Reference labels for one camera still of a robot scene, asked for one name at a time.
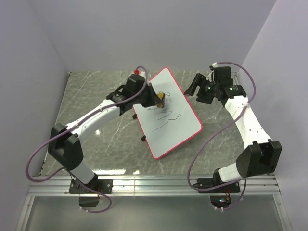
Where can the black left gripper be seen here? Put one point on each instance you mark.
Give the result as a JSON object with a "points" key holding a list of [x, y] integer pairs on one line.
{"points": [[154, 99]]}

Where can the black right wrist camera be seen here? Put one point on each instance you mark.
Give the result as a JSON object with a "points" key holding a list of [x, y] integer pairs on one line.
{"points": [[222, 75]]}

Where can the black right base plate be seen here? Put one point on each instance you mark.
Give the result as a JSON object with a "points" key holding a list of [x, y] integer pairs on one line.
{"points": [[207, 185]]}

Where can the yellow eraser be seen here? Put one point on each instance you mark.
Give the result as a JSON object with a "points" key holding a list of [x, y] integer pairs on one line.
{"points": [[161, 102]]}

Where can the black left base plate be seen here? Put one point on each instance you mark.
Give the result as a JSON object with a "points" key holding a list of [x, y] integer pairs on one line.
{"points": [[98, 185]]}

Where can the red-framed whiteboard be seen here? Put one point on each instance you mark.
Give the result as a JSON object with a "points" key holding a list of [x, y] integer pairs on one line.
{"points": [[167, 128]]}

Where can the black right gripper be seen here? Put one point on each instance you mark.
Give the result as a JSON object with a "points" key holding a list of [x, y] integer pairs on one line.
{"points": [[200, 80]]}

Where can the aluminium mounting rail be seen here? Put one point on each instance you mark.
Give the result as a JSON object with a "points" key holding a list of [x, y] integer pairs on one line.
{"points": [[161, 185]]}

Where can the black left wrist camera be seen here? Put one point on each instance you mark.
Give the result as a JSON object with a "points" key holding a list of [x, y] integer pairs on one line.
{"points": [[135, 82]]}

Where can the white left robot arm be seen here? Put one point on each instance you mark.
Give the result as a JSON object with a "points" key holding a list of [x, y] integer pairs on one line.
{"points": [[66, 140]]}

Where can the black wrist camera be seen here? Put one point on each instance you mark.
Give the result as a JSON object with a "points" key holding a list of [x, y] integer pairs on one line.
{"points": [[222, 75], [135, 82]]}

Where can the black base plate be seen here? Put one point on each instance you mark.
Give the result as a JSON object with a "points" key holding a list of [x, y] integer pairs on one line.
{"points": [[207, 185], [98, 185]]}

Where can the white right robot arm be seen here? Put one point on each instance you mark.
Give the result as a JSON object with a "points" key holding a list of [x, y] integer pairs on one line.
{"points": [[261, 154]]}

